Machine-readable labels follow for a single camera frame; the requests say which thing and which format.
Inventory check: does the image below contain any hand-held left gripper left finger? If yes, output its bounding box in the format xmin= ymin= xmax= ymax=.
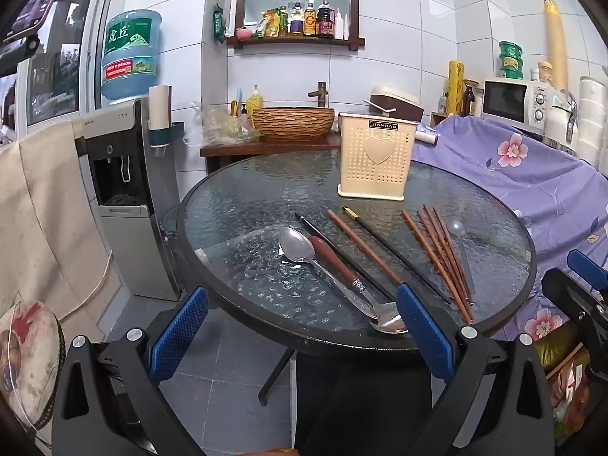
xmin=51 ymin=287 xmax=210 ymax=456

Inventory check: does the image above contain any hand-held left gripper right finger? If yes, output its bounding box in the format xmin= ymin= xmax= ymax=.
xmin=396 ymin=283 xmax=556 ymax=456

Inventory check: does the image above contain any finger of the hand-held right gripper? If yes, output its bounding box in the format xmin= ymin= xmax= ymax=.
xmin=541 ymin=249 xmax=608 ymax=328

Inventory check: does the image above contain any black gold-tipped chopstick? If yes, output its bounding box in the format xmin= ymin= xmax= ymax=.
xmin=342 ymin=206 xmax=453 ymax=306

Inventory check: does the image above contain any thin black chopstick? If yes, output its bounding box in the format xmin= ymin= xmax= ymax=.
xmin=295 ymin=213 xmax=399 ymax=302

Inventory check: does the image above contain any clear plastic spoon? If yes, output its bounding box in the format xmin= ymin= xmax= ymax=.
xmin=446 ymin=219 xmax=476 ymax=298

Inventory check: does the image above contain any wooden-handled metal spoon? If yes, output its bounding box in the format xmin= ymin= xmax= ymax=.
xmin=310 ymin=236 xmax=410 ymax=334

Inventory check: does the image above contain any large metal spoon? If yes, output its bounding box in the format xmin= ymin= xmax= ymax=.
xmin=278 ymin=226 xmax=381 ymax=320

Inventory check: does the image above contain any beige perforated utensil holder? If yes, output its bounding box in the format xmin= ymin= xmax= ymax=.
xmin=337 ymin=111 xmax=419 ymax=199

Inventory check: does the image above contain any yellow-green bag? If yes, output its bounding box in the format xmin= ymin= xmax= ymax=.
xmin=534 ymin=320 xmax=583 ymax=369

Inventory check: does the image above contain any printed bag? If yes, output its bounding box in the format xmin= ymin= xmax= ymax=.
xmin=546 ymin=356 xmax=594 ymax=438

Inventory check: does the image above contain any purple floral sheet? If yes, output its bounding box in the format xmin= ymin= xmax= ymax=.
xmin=411 ymin=116 xmax=608 ymax=343

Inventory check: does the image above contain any black metal table leg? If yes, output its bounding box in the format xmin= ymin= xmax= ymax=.
xmin=258 ymin=347 xmax=298 ymax=407

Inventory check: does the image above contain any grey water dispenser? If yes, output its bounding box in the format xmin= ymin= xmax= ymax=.
xmin=78 ymin=97 xmax=184 ymax=300

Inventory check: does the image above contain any white kettle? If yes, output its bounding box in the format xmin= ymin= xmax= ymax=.
xmin=544 ymin=89 xmax=580 ymax=150

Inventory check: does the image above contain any stack of white rolls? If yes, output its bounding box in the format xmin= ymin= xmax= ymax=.
xmin=572 ymin=64 xmax=608 ymax=172

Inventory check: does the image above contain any round printed cushion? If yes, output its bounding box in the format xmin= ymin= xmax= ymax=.
xmin=0 ymin=300 xmax=65 ymax=431

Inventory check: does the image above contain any white microwave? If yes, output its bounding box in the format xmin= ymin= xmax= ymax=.
xmin=481 ymin=77 xmax=554 ymax=136

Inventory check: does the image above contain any beige cloth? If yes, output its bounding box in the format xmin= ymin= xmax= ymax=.
xmin=0 ymin=121 xmax=124 ymax=324

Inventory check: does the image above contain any teal cup holder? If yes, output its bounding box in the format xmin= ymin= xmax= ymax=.
xmin=147 ymin=121 xmax=186 ymax=150

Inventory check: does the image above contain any white lint roller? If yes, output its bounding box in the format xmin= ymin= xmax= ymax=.
xmin=414 ymin=123 xmax=440 ymax=146

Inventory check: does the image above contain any wooden counter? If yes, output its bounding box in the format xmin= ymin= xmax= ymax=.
xmin=199 ymin=133 xmax=343 ymax=176

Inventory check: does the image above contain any clear plastic bag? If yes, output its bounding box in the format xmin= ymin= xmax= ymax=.
xmin=183 ymin=101 xmax=260 ymax=147

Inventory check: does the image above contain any yellow wrap roll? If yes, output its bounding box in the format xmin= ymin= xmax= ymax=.
xmin=446 ymin=60 xmax=465 ymax=116

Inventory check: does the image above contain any tall paper cup stack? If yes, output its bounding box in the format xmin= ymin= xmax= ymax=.
xmin=543 ymin=0 xmax=569 ymax=91

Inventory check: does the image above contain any white paper cup sleeve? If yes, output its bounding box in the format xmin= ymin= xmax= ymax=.
xmin=148 ymin=84 xmax=172 ymax=131

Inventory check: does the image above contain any wicker wash basin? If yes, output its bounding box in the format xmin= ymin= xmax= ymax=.
xmin=252 ymin=107 xmax=336 ymax=141

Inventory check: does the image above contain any brown and white rice cooker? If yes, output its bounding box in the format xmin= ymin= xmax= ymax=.
xmin=363 ymin=84 xmax=424 ymax=123

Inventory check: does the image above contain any window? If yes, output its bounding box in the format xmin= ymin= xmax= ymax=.
xmin=14 ymin=0 xmax=108 ymax=129

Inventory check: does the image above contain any blue water jug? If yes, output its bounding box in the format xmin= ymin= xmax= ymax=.
xmin=100 ymin=8 xmax=163 ymax=104

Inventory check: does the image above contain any wooden framed mirror shelf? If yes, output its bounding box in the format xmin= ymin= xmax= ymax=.
xmin=227 ymin=0 xmax=366 ymax=52

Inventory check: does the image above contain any green packet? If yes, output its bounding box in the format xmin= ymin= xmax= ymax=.
xmin=211 ymin=4 xmax=229 ymax=44

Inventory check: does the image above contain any yellow packet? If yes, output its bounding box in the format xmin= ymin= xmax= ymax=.
xmin=256 ymin=8 xmax=281 ymax=38

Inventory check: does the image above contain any dark sauce bottle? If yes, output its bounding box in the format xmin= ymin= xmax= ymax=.
xmin=316 ymin=0 xmax=334 ymax=39

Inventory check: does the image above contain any mounted smartphone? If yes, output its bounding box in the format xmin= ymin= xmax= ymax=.
xmin=0 ymin=0 xmax=74 ymax=43

